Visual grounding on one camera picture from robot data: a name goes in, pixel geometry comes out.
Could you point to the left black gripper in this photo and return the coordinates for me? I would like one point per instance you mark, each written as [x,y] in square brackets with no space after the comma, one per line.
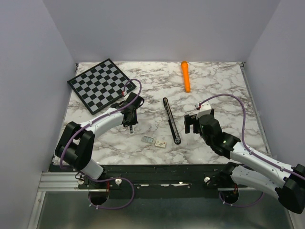
[133,121]

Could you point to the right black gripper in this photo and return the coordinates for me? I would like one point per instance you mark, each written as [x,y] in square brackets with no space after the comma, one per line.
[189,119]

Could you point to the light blue stapler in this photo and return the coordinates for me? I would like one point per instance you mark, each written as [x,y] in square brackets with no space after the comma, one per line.
[131,130]

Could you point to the black stapler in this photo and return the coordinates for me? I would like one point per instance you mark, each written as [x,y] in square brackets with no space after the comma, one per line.
[173,128]

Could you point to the white staples box sleeve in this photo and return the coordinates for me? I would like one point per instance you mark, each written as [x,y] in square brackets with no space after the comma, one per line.
[160,144]

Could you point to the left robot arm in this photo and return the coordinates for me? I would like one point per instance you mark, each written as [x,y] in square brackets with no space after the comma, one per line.
[76,142]

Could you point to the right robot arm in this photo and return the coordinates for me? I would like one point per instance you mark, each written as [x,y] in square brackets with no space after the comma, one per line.
[251,168]

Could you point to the black grey chessboard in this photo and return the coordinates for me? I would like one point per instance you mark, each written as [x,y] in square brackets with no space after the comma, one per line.
[101,85]

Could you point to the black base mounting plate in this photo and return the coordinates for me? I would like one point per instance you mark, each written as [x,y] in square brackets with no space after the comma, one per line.
[162,181]

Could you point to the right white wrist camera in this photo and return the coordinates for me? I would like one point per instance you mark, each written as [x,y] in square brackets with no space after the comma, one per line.
[204,108]

